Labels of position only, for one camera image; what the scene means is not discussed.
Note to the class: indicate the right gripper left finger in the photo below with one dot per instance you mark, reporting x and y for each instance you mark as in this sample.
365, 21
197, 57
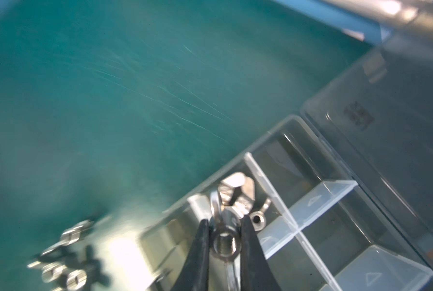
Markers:
194, 275

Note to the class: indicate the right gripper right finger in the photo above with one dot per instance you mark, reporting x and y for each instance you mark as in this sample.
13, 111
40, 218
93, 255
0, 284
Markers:
255, 273

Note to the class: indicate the silver wing nut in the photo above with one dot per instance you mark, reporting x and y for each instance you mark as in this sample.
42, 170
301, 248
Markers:
49, 271
71, 236
230, 187
244, 196
258, 218
225, 239
74, 280

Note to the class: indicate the clear plastic organizer box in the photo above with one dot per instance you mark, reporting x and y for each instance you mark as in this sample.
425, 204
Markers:
350, 181

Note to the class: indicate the rear aluminium frame bar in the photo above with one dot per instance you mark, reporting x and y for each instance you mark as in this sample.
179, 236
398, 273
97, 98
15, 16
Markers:
392, 12

